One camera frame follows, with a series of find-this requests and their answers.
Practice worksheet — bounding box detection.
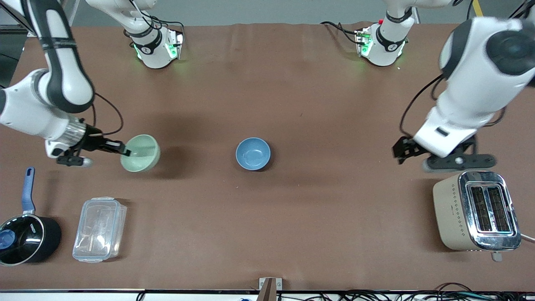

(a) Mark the aluminium frame profile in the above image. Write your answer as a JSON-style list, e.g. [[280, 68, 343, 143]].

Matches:
[[0, 0, 34, 35]]

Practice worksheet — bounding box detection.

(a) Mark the black base cable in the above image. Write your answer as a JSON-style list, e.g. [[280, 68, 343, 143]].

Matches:
[[320, 21, 361, 45], [130, 0, 185, 35]]

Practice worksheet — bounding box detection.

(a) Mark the black left base cable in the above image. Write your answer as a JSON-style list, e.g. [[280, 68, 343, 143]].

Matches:
[[320, 21, 361, 45]]

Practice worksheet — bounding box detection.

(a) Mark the metal table edge bracket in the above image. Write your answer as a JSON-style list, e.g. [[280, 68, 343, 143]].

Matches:
[[258, 277, 283, 301]]

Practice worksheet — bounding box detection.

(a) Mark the black floor cable bundle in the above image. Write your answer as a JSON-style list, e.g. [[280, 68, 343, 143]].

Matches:
[[276, 283, 535, 301]]

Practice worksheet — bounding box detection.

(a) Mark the beige chrome toaster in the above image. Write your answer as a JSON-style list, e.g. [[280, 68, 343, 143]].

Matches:
[[433, 170, 522, 263]]

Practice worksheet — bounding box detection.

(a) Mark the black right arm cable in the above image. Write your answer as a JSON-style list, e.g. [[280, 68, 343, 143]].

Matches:
[[86, 92, 125, 138]]

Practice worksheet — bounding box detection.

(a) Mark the glass lid with blue knob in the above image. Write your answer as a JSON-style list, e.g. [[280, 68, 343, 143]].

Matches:
[[0, 214, 45, 265]]

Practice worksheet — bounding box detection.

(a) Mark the black saucepan with blue handle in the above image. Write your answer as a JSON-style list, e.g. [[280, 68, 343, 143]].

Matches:
[[0, 167, 62, 267]]

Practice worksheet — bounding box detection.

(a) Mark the clear plastic food container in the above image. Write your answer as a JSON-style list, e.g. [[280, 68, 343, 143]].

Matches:
[[72, 197, 127, 263]]

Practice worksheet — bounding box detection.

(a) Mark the brown table mat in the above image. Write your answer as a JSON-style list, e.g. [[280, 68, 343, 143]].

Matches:
[[0, 22, 535, 292]]

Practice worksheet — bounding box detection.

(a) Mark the black right base cable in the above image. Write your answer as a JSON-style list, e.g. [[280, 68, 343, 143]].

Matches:
[[130, 0, 185, 35]]

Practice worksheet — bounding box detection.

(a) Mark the blue bowl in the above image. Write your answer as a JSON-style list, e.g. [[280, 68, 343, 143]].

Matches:
[[235, 137, 271, 171]]

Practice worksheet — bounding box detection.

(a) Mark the green bowl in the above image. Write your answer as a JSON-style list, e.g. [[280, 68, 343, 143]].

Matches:
[[120, 134, 161, 173]]

